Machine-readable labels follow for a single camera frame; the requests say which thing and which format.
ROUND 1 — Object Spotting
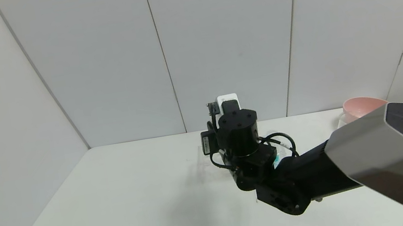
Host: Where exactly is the clear acrylic test tube rack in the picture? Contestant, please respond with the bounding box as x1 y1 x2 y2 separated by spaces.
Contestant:
195 130 296 181

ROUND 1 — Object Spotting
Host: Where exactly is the pink bowl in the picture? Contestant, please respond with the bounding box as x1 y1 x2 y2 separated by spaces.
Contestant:
341 93 391 125

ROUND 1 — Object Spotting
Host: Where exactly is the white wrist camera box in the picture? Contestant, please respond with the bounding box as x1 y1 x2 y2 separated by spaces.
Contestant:
216 92 242 115

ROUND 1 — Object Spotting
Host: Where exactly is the clear glass beaker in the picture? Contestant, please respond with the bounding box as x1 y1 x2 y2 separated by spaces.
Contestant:
336 113 348 129

